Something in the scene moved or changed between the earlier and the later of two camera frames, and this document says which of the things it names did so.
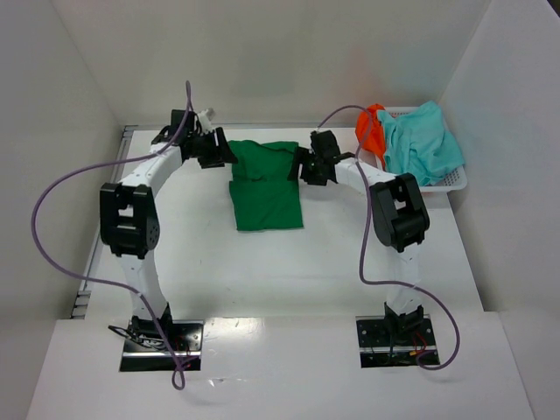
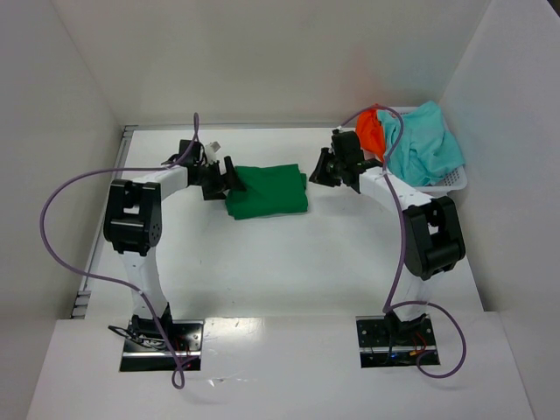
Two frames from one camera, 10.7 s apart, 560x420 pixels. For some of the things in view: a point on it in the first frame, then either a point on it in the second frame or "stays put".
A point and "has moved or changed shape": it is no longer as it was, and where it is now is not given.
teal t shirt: x=417 y=143 stays put
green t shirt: x=263 y=197 has moved or changed shape
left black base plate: x=187 y=339 stays put
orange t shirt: x=369 y=131 stays put
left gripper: x=218 y=146 -> x=214 y=184
